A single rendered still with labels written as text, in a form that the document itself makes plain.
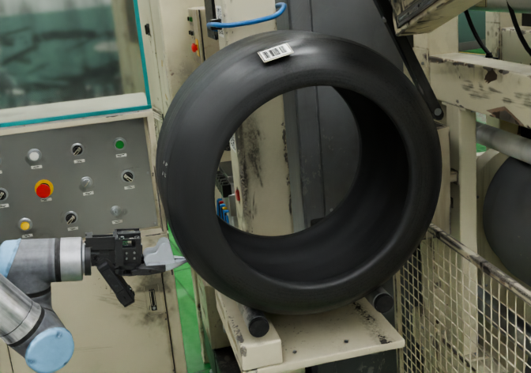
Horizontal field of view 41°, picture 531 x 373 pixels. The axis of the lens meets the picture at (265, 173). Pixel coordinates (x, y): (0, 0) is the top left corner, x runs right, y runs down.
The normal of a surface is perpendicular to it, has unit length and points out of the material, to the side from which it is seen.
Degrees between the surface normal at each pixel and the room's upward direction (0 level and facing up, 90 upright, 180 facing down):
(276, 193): 90
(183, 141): 71
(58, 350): 95
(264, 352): 90
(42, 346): 96
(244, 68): 48
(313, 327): 0
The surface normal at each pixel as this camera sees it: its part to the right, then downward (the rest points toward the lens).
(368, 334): -0.09, -0.96
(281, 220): 0.22, 0.25
